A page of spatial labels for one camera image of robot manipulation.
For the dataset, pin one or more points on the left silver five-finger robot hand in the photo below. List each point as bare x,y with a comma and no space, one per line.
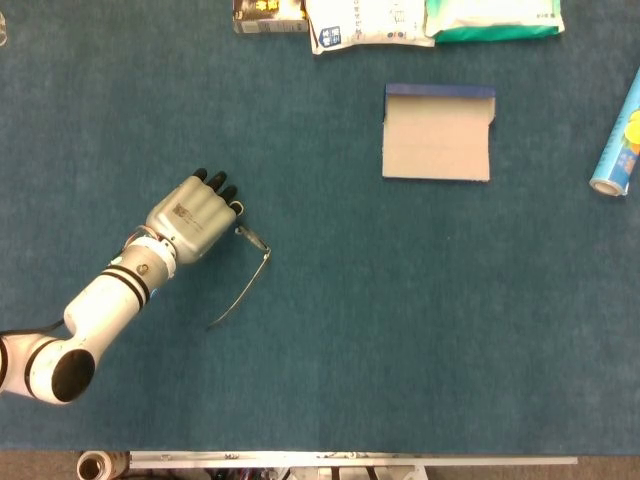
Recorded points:
192,217

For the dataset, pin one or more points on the thin metal-frame eyeglasses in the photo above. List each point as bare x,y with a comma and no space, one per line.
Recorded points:
255,242

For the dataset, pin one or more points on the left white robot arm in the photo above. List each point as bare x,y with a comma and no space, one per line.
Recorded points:
100,305

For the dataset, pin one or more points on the blue felt table cloth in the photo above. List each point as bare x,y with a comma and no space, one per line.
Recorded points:
350,325

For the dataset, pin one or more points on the small black carton box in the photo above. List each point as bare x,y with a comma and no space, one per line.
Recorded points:
270,20

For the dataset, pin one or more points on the open cardboard box, blue outside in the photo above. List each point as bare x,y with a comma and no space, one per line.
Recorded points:
435,145

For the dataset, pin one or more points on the brown tape roll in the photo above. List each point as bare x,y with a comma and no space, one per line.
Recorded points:
115,462

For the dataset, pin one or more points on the white plastic wipes pack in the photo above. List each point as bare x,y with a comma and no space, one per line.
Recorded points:
365,25

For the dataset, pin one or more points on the green wet wipes pack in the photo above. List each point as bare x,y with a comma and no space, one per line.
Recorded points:
490,20

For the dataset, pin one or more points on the blue cling film roll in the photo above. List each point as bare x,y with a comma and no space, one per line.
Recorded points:
620,145

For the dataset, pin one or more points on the aluminium table edge rail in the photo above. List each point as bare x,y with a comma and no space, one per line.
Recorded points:
350,459

